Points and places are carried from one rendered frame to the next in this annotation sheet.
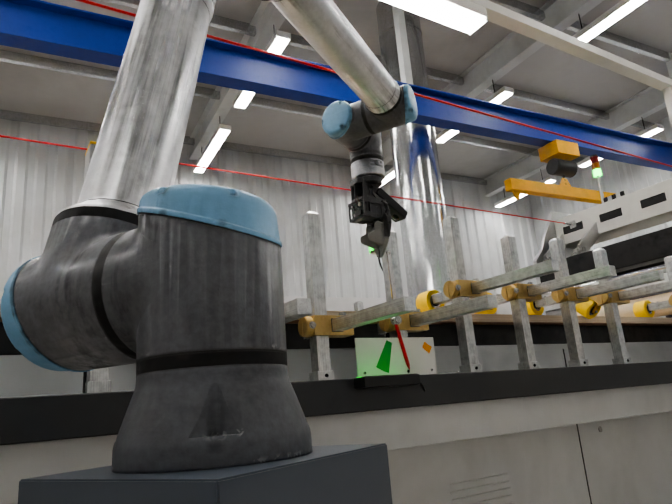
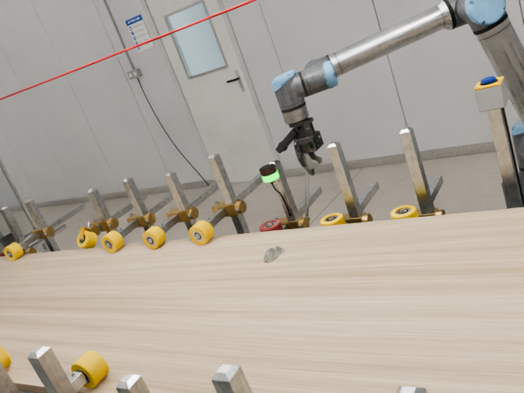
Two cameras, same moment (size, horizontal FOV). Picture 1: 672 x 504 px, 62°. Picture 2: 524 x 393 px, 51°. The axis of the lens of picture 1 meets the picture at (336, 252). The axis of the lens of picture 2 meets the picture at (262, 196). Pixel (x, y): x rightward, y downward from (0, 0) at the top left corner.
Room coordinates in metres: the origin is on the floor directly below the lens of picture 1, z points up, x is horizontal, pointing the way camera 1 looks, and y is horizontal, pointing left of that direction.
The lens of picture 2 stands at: (2.29, 1.59, 1.62)
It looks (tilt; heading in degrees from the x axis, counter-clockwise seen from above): 18 degrees down; 249
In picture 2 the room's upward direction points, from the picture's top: 21 degrees counter-clockwise
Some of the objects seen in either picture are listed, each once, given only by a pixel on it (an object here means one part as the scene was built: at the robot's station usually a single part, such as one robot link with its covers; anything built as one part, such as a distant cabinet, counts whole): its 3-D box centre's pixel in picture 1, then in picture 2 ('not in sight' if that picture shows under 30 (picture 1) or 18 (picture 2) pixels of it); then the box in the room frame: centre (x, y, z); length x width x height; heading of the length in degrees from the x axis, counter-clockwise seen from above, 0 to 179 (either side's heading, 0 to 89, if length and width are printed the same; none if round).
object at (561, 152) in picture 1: (561, 166); not in sight; (5.76, -2.53, 2.95); 0.34 x 0.26 x 0.49; 118
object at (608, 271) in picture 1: (540, 288); (188, 207); (1.78, -0.64, 0.95); 0.50 x 0.04 x 0.04; 33
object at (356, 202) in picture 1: (368, 201); (305, 136); (1.41, -0.10, 1.15); 0.09 x 0.08 x 0.12; 123
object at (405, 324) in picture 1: (403, 322); (290, 225); (1.55, -0.17, 0.85); 0.13 x 0.06 x 0.05; 123
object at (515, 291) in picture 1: (521, 292); (182, 214); (1.82, -0.59, 0.95); 0.13 x 0.06 x 0.05; 123
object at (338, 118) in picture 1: (349, 124); (318, 78); (1.31, -0.06, 1.33); 0.12 x 0.12 x 0.09; 62
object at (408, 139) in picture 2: not in sight; (424, 197); (1.27, 0.27, 0.90); 0.03 x 0.03 x 0.48; 33
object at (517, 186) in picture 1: (566, 192); not in sight; (5.76, -2.53, 2.65); 1.70 x 0.09 x 0.32; 118
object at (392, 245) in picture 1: (396, 314); (294, 219); (1.54, -0.15, 0.87); 0.03 x 0.03 x 0.48; 33
